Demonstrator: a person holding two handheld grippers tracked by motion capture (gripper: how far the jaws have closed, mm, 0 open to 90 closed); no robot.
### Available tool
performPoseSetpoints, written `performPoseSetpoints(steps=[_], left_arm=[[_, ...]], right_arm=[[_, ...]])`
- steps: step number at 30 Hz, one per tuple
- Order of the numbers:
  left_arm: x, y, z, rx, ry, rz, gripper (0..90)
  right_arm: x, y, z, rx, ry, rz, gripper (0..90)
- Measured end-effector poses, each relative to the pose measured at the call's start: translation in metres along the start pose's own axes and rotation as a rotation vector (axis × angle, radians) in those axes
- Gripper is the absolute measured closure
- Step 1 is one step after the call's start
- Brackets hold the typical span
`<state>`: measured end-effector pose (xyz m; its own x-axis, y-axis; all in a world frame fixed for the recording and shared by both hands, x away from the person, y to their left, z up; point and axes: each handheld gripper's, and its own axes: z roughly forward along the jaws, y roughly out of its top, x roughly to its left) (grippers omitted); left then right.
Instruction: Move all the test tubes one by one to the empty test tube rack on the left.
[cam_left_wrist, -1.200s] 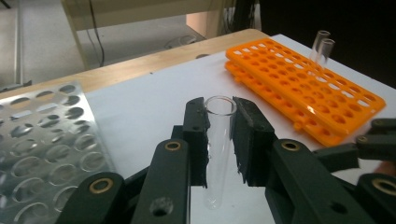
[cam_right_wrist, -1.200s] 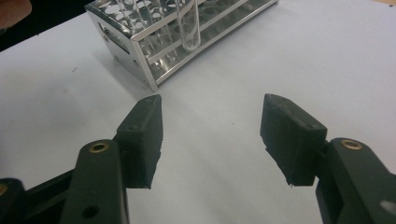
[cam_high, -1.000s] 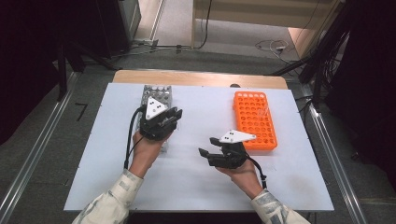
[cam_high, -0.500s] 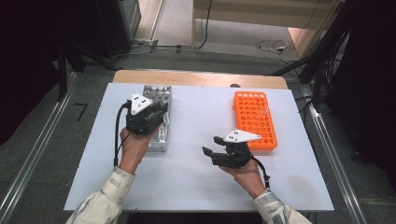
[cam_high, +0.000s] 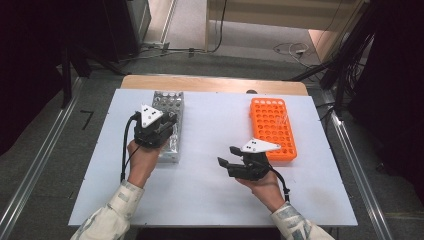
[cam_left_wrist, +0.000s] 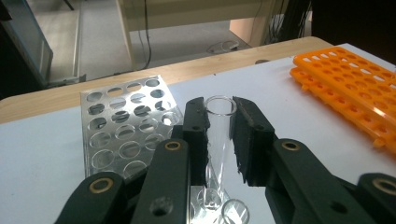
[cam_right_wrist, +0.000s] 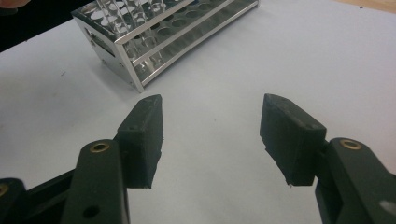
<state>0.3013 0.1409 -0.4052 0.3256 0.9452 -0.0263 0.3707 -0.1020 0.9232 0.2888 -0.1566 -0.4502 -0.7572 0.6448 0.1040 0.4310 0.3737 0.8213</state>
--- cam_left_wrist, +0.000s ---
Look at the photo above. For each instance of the clear glass test tube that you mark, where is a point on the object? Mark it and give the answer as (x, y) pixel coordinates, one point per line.
(236, 214)
(219, 149)

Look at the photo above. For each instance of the silver metal test tube rack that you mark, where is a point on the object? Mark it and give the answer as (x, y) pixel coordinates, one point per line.
(84, 130)

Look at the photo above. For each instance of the glass panel cabinet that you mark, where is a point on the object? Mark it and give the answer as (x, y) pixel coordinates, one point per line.
(28, 40)

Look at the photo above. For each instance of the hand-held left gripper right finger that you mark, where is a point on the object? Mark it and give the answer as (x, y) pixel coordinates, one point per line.
(252, 146)

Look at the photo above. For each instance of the beige background desk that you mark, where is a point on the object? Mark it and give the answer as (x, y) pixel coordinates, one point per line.
(193, 12)

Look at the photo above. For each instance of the white table sheet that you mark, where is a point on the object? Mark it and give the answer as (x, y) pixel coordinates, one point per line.
(299, 105)

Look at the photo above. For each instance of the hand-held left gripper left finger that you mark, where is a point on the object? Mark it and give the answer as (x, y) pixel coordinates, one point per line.
(196, 143)

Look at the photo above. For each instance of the orange plastic test tube rack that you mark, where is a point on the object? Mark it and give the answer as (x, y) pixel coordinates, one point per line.
(367, 93)

